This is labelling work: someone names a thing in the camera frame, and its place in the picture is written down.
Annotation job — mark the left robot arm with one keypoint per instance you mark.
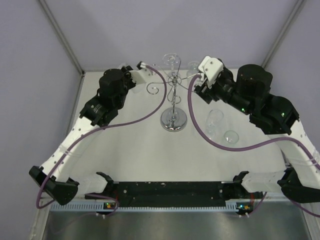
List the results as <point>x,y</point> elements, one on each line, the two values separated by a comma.
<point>54,175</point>

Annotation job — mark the controller board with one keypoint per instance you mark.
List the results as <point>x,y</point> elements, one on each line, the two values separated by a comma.
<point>242,205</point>
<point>84,206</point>

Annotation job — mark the left controller board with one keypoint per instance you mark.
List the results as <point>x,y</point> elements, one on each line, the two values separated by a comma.
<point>84,206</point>

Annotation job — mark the etched clear wine glass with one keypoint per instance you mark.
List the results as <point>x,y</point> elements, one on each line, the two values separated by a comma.
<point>173,61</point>

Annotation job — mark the tall clear wine glass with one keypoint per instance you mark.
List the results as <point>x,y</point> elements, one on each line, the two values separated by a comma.
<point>138,88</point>

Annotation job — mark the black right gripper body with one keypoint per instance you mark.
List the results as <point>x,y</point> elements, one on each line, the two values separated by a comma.
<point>224,89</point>

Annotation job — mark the aluminium frame rail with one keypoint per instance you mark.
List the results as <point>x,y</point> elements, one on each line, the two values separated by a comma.
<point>275,197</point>

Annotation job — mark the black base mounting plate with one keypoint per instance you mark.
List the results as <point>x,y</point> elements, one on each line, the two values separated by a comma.
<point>172,194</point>

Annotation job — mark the chrome wine glass rack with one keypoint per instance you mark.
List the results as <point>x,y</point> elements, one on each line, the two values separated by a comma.
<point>174,119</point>

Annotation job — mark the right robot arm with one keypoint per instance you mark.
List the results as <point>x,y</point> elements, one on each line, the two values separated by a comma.
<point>249,93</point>

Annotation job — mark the clear ribbed glass tumbler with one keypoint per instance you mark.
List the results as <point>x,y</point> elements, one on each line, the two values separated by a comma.
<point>192,69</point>

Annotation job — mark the right controller board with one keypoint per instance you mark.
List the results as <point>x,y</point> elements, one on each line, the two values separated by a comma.
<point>242,205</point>

